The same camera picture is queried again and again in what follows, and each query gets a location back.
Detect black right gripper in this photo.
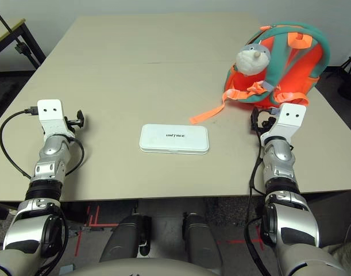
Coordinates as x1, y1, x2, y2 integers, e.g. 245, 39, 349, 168
249, 108, 279, 133

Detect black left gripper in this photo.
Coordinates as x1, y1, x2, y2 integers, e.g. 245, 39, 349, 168
64, 110, 86, 129

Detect orange teal backpack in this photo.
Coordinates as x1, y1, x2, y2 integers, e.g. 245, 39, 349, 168
189, 24, 331, 125

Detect white pencil case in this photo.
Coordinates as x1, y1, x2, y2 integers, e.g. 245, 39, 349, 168
139, 123, 210, 156

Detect grey white plush toy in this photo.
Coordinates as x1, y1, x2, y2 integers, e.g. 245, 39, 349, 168
235, 43, 271, 76

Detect grey speckled floor mat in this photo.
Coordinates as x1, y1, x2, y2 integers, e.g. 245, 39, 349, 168
203, 197, 265, 228

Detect red floor tape lines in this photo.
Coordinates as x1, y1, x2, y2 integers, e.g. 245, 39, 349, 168
76, 205, 118, 256

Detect black framed side table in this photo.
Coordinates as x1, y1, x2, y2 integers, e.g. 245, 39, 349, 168
0, 17, 47, 70

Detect red floor tape cross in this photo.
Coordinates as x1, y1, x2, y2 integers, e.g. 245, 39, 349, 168
226, 227, 265, 250

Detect grey left robot leg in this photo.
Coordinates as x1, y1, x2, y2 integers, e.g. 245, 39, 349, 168
99, 214, 153, 264

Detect grey robot leg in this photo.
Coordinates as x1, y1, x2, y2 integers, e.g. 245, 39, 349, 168
99, 214, 153, 264
182, 212, 223, 275

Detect grey right robot leg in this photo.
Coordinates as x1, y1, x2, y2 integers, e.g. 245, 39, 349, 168
182, 212, 223, 275

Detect beige robot torso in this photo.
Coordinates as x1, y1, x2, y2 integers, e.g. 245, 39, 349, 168
60, 257, 222, 276

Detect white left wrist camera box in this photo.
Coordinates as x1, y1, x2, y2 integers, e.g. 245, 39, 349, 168
37, 99, 75, 139

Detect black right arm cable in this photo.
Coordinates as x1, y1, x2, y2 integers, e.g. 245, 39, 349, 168
244, 137, 265, 251

